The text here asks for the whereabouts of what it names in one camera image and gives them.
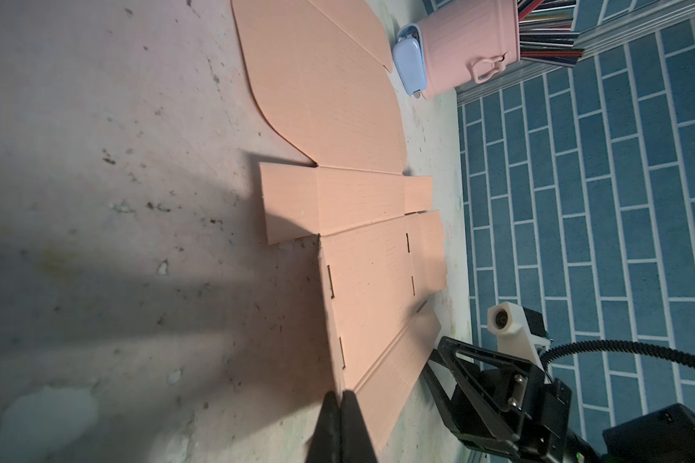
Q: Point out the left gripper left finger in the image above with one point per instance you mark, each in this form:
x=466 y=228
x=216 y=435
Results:
x=326 y=443

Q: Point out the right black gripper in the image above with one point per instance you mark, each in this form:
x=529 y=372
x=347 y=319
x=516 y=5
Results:
x=503 y=406

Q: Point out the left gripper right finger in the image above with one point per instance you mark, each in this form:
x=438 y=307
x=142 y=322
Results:
x=355 y=442

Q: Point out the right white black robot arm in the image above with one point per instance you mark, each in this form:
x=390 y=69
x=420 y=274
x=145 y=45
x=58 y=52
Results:
x=667 y=435

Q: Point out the pink flat paper box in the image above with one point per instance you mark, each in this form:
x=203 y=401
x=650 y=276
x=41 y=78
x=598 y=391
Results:
x=319 y=72

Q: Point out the blue small stapler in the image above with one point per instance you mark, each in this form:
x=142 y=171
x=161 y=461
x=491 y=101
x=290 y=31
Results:
x=409 y=59

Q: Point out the pink pen cup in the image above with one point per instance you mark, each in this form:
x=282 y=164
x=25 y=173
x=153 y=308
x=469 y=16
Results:
x=469 y=41

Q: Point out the colored pencils bundle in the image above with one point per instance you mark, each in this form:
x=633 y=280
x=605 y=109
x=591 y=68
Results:
x=546 y=33

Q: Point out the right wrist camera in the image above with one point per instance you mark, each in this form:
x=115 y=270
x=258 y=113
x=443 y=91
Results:
x=520 y=332

